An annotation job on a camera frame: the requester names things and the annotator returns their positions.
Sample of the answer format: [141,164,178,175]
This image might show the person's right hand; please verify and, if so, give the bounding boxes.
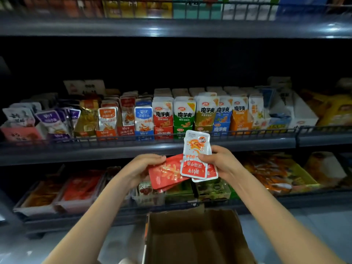
[198,144,245,186]

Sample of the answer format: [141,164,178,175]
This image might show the brown cardboard box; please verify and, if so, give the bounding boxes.
[140,205,258,264]

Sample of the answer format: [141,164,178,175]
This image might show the pile of orange yellow packets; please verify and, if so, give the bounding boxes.
[242,154,303,195]

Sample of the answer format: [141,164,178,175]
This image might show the green printed carton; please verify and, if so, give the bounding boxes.
[172,0,225,20]

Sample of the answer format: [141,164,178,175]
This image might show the pile of red snack packets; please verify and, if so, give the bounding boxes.
[63,172,105,202]

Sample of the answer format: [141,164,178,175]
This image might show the person's left forearm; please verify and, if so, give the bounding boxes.
[43,179,146,264]

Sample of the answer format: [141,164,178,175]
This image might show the person's right forearm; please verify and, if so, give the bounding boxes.
[225,173,344,264]

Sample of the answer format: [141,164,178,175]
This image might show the person's left hand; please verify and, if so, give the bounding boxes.
[118,154,167,190]

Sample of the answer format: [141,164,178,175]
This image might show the row of snack display cartons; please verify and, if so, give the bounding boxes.
[0,77,320,142]

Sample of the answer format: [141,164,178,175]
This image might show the blue printed carton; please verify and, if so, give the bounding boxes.
[278,0,336,20]

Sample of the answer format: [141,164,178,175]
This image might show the orange yellow printed carton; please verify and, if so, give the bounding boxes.
[102,0,174,19]

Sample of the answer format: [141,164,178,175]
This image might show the handful of white red-top packets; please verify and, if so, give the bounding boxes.
[180,129,219,183]

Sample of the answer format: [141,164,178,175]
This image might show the green orange display carton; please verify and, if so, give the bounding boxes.
[165,180,198,206]

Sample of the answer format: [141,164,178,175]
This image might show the grey metal store shelf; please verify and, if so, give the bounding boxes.
[0,0,352,240]

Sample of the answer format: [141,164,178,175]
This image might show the pink white display carton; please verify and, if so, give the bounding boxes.
[0,93,58,143]

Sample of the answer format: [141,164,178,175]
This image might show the red snack packet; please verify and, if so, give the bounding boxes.
[148,154,190,191]

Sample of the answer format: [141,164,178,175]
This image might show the white label carton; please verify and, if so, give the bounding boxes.
[223,0,281,21]

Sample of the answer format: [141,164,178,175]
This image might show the dark orange snack packs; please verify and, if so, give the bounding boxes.
[22,179,64,208]

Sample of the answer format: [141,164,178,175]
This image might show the yellow display carton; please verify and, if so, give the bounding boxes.
[302,89,352,130]

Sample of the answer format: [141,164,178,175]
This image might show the clear plastic tray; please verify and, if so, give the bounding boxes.
[14,176,67,217]
[131,181,167,207]
[55,169,108,213]

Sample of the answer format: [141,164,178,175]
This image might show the lime green display tray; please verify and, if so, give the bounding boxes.
[283,161,321,195]

